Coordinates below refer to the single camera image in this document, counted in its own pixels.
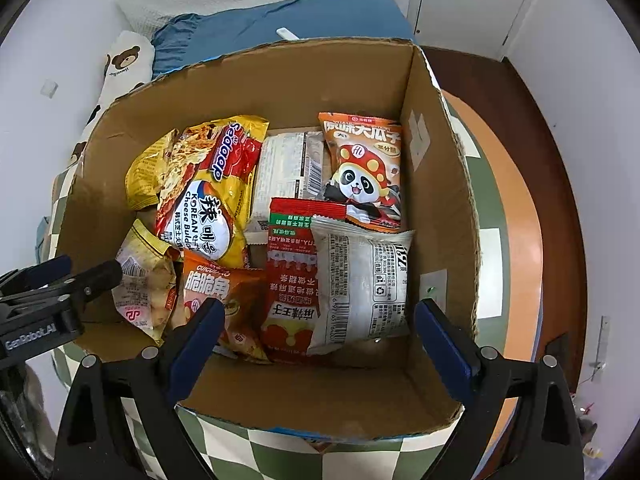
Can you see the blue ruffled pillow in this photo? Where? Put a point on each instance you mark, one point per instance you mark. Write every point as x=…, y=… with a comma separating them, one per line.
x=240, y=30

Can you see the grey white snack packet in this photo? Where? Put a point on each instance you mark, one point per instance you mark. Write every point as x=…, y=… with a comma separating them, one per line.
x=360, y=285

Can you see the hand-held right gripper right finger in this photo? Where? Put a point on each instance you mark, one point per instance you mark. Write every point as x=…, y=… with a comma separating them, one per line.
x=445, y=345

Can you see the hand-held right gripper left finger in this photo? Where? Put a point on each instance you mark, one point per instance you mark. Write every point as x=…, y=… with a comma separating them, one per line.
x=200, y=340

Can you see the small yellow snack packet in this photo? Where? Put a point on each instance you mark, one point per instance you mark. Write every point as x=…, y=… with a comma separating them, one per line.
x=142, y=172

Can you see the printed cardboard box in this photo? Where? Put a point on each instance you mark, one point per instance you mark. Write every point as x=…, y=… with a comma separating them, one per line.
x=445, y=240

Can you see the yellow red noodle packet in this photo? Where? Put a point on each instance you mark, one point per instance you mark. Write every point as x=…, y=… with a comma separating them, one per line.
x=210, y=195

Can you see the orange panda snack packet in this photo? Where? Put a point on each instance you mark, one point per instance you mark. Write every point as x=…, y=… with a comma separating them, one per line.
x=362, y=170

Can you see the pale yellow snack packet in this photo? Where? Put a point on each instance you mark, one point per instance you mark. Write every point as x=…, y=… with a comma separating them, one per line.
x=142, y=285

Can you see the green white checkered blanket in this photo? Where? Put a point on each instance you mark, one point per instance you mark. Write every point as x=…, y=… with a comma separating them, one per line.
x=492, y=200

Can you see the long red snack packet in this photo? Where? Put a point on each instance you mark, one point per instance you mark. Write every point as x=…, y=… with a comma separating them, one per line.
x=290, y=280

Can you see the bear print pillow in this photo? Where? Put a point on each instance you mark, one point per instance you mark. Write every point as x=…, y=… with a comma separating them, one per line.
x=125, y=60

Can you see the white wall socket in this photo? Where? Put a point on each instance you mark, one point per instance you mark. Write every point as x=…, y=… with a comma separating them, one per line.
x=49, y=88

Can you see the white door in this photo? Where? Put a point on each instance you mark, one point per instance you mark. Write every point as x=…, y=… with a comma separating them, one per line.
x=470, y=5

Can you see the orange crispy snack packet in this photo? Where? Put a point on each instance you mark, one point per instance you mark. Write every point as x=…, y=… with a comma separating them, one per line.
x=235, y=300

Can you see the white strip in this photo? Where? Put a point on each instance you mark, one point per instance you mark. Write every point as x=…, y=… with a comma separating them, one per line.
x=603, y=340

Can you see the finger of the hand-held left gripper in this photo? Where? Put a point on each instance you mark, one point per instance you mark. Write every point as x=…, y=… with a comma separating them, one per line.
x=40, y=272
x=95, y=282

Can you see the small white tag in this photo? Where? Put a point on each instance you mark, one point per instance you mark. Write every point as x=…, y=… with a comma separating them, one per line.
x=286, y=33

